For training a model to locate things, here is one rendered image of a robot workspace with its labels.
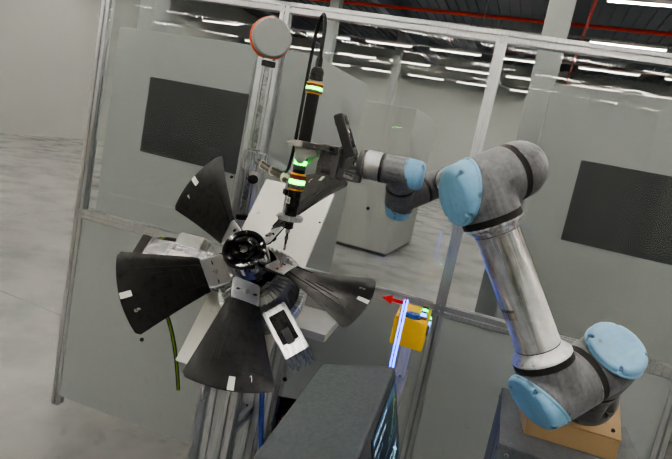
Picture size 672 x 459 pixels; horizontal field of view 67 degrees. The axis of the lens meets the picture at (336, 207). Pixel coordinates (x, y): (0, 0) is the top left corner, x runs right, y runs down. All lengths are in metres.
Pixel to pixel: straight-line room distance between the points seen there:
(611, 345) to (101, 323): 2.20
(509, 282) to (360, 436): 0.51
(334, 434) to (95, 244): 2.16
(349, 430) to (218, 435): 1.18
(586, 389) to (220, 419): 1.08
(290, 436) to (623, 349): 0.73
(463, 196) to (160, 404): 2.02
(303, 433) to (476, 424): 1.66
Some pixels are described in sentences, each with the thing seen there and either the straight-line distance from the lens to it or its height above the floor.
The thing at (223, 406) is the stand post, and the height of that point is 0.69.
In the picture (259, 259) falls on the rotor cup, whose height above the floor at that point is 1.21.
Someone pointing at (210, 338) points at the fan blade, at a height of 1.03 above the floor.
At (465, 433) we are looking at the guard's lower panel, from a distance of 2.25.
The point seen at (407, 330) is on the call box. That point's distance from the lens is 1.59.
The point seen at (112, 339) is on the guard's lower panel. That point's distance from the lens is 2.70.
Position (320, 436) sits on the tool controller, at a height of 1.24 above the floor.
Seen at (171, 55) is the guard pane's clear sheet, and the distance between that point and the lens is 2.42.
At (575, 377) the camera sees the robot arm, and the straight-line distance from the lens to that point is 1.08.
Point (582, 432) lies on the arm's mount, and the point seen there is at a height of 1.04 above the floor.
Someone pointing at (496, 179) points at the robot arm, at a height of 1.54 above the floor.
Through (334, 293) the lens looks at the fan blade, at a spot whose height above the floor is 1.17.
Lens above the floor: 1.56
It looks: 8 degrees down
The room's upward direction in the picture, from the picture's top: 11 degrees clockwise
